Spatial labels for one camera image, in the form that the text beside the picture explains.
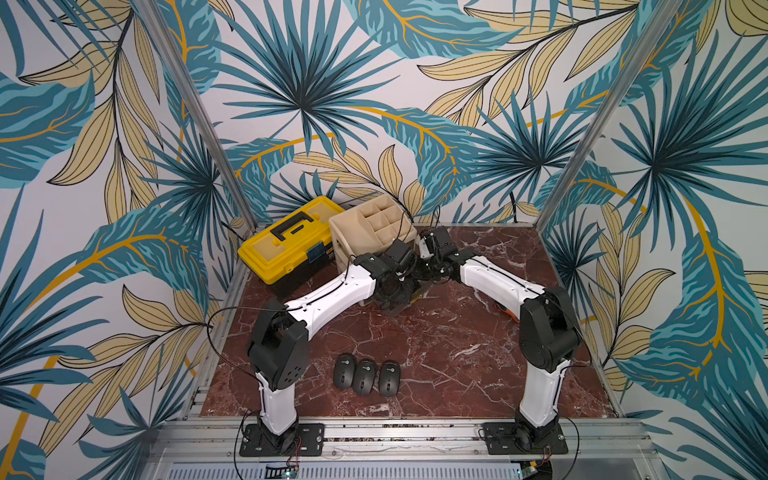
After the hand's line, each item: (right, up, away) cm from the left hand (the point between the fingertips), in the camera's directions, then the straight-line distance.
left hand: (403, 300), depth 84 cm
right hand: (+2, +9, +9) cm, 12 cm away
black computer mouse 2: (-4, -21, -3) cm, 21 cm away
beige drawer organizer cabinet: (-10, +20, +1) cm, 23 cm away
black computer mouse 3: (-11, -20, -3) cm, 23 cm away
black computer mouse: (-16, -19, -2) cm, 25 cm away
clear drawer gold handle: (+6, +3, +1) cm, 6 cm away
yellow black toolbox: (-32, +14, +6) cm, 36 cm away
